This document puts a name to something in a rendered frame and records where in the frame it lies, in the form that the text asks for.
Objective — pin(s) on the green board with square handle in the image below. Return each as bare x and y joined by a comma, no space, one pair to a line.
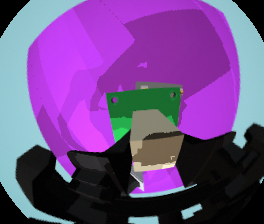
152,116

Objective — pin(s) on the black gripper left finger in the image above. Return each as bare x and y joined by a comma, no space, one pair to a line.
115,162

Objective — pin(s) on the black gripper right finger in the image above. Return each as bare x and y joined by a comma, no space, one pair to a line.
195,154

